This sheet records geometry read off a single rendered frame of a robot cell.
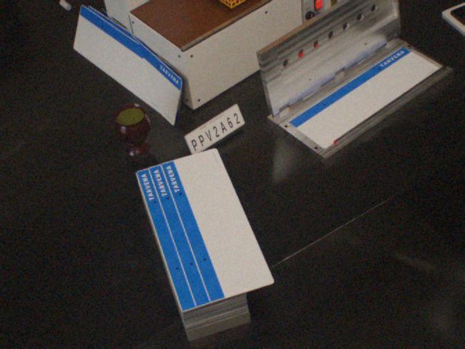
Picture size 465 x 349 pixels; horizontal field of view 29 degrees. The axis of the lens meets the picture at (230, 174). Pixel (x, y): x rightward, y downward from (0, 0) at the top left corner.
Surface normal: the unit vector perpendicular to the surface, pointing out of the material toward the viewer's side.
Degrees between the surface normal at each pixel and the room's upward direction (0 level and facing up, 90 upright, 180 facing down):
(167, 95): 69
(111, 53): 63
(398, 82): 0
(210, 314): 90
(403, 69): 0
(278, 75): 81
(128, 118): 0
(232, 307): 90
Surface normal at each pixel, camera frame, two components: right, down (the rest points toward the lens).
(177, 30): -0.10, -0.69
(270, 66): 0.61, 0.40
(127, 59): -0.71, 0.16
